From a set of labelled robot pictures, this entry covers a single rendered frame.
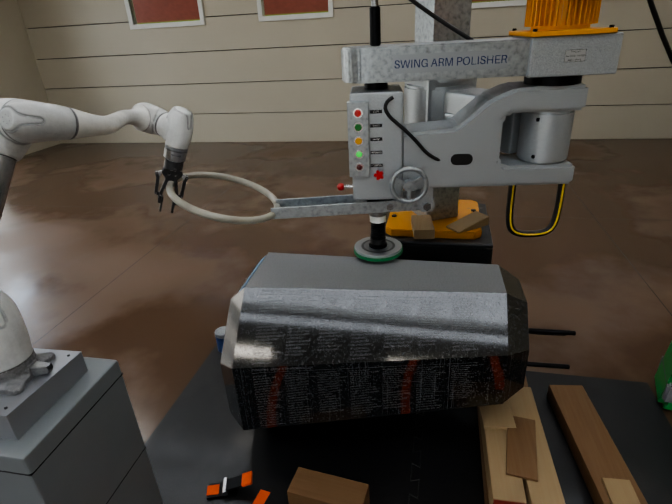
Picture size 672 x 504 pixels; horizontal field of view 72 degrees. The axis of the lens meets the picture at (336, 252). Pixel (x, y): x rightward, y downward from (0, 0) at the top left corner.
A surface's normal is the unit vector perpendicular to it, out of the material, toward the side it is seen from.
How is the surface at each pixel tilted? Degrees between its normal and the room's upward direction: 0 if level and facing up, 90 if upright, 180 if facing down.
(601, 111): 90
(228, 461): 0
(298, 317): 45
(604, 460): 0
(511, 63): 90
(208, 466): 0
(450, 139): 90
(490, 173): 90
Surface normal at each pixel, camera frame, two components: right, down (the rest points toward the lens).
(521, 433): -0.05, -0.90
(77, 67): -0.19, 0.44
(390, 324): -0.13, -0.33
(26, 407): 0.98, 0.04
